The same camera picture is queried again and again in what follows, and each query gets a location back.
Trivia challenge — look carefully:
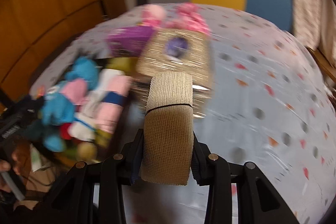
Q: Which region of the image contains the beige bandage cloth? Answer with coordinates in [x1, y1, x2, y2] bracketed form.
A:
[141, 72, 194, 185]

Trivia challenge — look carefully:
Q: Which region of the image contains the blue plush toy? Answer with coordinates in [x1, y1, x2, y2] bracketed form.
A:
[26, 56, 100, 153]

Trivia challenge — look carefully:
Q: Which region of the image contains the left hand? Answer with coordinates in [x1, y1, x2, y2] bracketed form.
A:
[1, 141, 31, 186]

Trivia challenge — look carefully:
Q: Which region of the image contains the red knitted glove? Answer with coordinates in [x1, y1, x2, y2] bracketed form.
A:
[59, 123, 72, 141]

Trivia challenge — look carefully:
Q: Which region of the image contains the white sock blue stripe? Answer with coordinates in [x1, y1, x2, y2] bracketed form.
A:
[68, 113, 96, 142]

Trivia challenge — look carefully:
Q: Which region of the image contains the pink folded cloth blue band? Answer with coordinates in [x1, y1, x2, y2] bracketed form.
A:
[80, 69, 132, 134]

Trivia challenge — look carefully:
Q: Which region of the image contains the patterned light blue tablecloth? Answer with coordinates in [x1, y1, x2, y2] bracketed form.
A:
[30, 5, 335, 223]

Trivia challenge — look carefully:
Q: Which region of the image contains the ornate silver tissue box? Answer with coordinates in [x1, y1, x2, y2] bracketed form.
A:
[132, 29, 213, 118]

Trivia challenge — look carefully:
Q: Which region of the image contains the wooden cabinet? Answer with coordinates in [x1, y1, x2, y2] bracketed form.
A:
[1, 0, 126, 100]

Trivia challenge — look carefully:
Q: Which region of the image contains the pink spotted plush toy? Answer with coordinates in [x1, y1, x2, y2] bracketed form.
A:
[140, 3, 210, 35]

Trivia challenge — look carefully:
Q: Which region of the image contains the wooden side table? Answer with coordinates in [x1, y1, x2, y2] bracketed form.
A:
[308, 48, 336, 82]

